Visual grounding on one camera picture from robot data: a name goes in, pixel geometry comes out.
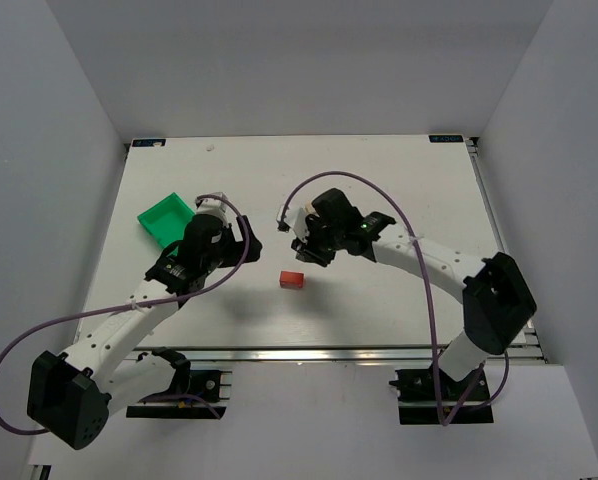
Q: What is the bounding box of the red wood block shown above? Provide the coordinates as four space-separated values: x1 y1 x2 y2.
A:
279 270 305 289

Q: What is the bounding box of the green plastic tray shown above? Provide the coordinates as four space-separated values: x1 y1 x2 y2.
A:
137 193 195 249

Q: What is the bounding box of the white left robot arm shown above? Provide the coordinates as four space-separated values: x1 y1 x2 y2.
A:
27 214 262 450

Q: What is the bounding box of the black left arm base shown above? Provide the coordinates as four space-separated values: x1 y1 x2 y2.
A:
125 347 232 420

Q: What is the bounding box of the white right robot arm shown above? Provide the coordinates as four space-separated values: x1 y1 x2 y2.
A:
278 188 537 382

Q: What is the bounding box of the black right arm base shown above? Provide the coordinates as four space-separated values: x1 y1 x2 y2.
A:
388 368 494 426

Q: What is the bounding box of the blue left corner label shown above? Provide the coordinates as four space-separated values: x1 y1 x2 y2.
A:
131 138 166 148

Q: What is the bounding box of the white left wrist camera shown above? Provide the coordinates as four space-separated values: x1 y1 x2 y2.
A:
195 192 228 225

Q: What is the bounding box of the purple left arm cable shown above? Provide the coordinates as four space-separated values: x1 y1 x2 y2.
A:
0 193 254 435

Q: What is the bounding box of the aluminium right frame rail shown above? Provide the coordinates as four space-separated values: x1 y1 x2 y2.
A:
465 137 543 355

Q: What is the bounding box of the aluminium frame rail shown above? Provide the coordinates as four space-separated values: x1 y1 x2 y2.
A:
128 342 548 366
465 137 543 355

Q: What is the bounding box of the aluminium front frame rail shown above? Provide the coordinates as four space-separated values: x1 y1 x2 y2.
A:
128 342 548 366

